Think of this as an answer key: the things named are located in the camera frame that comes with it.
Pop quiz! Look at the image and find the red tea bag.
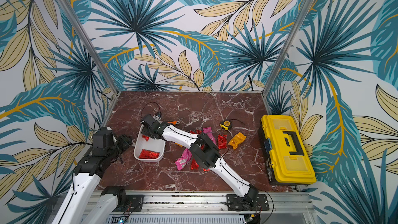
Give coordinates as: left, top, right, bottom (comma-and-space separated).
190, 130, 203, 135
138, 149, 160, 160
142, 135, 150, 142
218, 134, 228, 149
190, 159, 199, 170

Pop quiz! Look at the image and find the white plastic storage box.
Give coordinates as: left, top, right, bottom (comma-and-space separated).
134, 125, 165, 162

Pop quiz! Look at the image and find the magenta tea bag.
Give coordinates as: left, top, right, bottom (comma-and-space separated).
175, 149, 192, 171
203, 127, 217, 145

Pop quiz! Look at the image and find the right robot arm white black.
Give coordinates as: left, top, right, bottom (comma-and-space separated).
141, 114, 259, 206

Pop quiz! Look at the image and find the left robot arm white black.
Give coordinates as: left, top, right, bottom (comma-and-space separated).
52, 127, 133, 224

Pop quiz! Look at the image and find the yellow black tape measure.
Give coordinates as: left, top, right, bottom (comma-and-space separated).
219, 120, 232, 131

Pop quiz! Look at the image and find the yellow black toolbox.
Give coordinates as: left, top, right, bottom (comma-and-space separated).
258, 115, 317, 186

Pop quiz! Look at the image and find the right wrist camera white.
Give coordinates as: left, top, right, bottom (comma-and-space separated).
154, 112, 162, 121

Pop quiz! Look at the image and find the orange handled utility knife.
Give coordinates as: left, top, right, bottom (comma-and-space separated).
167, 121, 180, 125

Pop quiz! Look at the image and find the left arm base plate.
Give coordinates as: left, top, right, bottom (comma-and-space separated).
112, 195, 144, 213

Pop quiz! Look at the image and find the aluminium front rail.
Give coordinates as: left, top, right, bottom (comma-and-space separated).
46, 191, 318, 224

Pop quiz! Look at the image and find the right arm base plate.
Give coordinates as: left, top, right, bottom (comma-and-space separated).
225, 194, 271, 212

